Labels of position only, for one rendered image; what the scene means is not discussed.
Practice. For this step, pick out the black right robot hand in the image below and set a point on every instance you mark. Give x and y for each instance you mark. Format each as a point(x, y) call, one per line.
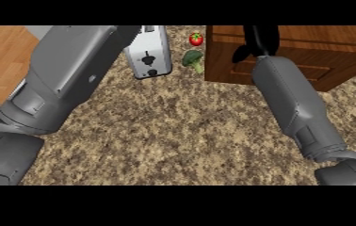
point(259, 41)

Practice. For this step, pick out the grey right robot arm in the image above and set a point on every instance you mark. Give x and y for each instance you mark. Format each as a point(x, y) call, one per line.
point(292, 104)

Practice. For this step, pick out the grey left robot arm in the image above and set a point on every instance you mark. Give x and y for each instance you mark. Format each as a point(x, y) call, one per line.
point(66, 76)

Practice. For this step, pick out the brown wooden drawer cabinet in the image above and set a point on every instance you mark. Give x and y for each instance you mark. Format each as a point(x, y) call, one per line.
point(315, 54)

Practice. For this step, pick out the red tomato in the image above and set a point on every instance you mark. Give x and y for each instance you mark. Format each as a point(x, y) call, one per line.
point(197, 39)

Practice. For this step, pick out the green broccoli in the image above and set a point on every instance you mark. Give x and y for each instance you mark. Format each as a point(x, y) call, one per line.
point(194, 59)

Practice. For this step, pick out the silver toaster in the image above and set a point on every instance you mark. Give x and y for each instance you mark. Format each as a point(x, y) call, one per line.
point(152, 55)

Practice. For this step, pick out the pale wooden panel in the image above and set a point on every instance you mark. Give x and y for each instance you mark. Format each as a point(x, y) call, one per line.
point(14, 57)

